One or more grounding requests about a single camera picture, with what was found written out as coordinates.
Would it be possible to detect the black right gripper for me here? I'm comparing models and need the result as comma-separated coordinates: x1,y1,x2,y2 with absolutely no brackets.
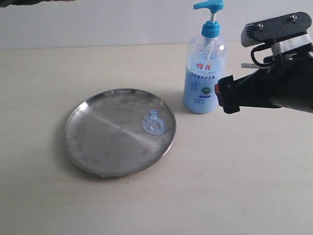
215,49,313,114

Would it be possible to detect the blue pump lotion bottle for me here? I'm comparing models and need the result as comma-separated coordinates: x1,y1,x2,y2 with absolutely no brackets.
183,0,227,114

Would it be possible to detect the blue soap blob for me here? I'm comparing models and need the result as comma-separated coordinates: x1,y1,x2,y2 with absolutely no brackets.
140,109,166,136

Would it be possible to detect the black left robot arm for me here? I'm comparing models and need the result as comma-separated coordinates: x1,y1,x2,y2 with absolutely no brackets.
0,0,75,8

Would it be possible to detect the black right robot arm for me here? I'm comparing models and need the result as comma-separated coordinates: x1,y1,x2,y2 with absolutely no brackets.
215,44,313,114

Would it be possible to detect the round stainless steel plate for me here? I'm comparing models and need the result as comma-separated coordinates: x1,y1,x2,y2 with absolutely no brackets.
63,88,177,178

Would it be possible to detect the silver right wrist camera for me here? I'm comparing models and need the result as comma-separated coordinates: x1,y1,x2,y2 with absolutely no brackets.
241,12,313,56

